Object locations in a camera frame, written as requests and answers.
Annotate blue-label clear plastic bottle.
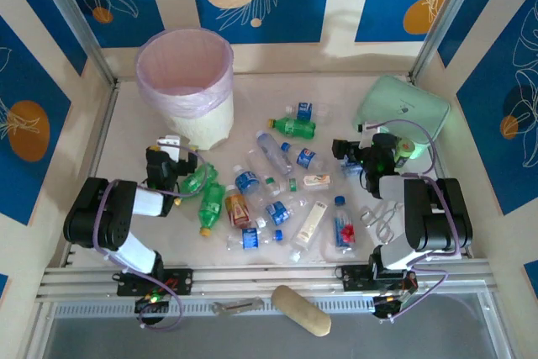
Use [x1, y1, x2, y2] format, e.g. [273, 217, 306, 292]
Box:
[340, 156, 363, 178]
[285, 101, 332, 121]
[254, 195, 313, 228]
[233, 164, 262, 197]

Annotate green Sprite bottle yellow cap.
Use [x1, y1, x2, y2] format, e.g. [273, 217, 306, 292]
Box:
[198, 182, 227, 237]
[175, 163, 220, 207]
[267, 117, 317, 140]

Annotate Pepsi-label clear bottle blue cap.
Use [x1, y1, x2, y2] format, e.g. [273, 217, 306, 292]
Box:
[280, 142, 328, 172]

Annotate red-orange label plastic bottle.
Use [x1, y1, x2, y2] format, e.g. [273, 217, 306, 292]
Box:
[224, 184, 252, 229]

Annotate clear bottle pale blue cap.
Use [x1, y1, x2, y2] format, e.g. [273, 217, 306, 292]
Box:
[255, 130, 294, 176]

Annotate red flower label bottle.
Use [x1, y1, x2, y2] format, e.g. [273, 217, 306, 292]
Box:
[333, 195, 357, 256]

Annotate small green-label clear bottle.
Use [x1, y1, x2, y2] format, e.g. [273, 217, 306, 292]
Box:
[263, 174, 283, 200]

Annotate blue-label bottle with blue cap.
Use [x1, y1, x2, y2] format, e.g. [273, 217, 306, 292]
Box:
[226, 227, 285, 251]

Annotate white ribbed waste bin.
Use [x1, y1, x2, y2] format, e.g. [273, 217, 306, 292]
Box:
[161, 89, 235, 151]

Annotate lilac plastic bin liner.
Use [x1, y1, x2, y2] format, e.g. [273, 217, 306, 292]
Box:
[134, 29, 235, 120]

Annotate mint green zip pouch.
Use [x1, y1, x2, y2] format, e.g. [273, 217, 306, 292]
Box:
[351, 75, 451, 162]

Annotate metal scissors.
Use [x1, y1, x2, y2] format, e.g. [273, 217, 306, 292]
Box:
[359, 202, 400, 245]

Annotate beige foam roll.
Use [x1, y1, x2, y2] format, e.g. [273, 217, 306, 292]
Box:
[271, 285, 332, 338]

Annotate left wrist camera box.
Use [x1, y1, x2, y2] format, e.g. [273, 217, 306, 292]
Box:
[156, 135, 182, 157]

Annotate arm controller board with wires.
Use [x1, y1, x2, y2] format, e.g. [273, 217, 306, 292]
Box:
[372, 289, 417, 320]
[134, 291, 171, 314]

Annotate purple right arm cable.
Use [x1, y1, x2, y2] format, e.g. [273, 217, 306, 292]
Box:
[369, 119, 462, 323]

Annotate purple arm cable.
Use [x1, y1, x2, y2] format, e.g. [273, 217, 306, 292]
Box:
[369, 119, 462, 323]
[92, 144, 209, 331]

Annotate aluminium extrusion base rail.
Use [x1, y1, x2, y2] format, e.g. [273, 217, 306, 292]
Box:
[35, 261, 497, 305]

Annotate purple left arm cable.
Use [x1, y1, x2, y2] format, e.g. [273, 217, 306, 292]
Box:
[92, 144, 209, 331]

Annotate metal hinge bracket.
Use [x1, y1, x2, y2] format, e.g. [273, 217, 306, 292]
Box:
[212, 298, 265, 317]

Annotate grey slotted cable duct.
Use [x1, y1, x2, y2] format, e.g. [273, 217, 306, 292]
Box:
[52, 294, 377, 319]

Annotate aluminium frame post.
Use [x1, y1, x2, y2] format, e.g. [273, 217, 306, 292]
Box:
[408, 0, 492, 82]
[29, 0, 119, 87]

